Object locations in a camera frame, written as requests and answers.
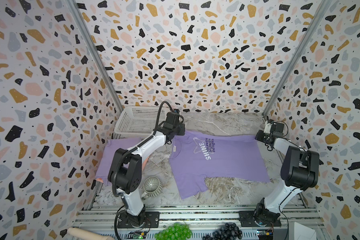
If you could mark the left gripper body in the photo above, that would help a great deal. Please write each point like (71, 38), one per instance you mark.
(178, 130)

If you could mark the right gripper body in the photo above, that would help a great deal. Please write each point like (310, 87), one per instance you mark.
(261, 137)

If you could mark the purple SHINE t-shirt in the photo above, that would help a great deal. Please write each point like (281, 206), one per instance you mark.
(196, 156)

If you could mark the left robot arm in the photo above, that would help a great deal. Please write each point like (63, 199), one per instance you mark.
(125, 173)

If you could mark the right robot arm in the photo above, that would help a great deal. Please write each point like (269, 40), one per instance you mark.
(299, 172)

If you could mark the white plastic laundry basket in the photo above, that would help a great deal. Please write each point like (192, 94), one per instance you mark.
(136, 122)

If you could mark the right small circuit board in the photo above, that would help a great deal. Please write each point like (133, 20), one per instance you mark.
(265, 235)

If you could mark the green grape bunch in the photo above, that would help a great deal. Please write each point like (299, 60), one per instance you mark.
(176, 231)

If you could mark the white paper box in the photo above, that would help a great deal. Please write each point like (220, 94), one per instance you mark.
(300, 232)

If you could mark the dark purple grape bunch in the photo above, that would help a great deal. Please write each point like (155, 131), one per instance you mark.
(229, 231)

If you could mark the small green circuit board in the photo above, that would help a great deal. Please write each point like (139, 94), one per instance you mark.
(137, 235)

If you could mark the wooden rolling pin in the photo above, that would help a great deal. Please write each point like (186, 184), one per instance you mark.
(86, 235)

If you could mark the left corner aluminium post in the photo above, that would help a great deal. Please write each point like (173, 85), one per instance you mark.
(91, 47)

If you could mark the corner aluminium post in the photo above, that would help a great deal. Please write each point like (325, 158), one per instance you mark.
(91, 47)
(319, 14)

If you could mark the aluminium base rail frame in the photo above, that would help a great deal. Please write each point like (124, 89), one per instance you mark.
(201, 220)

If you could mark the right corner aluminium post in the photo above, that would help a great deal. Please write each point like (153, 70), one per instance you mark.
(319, 14)

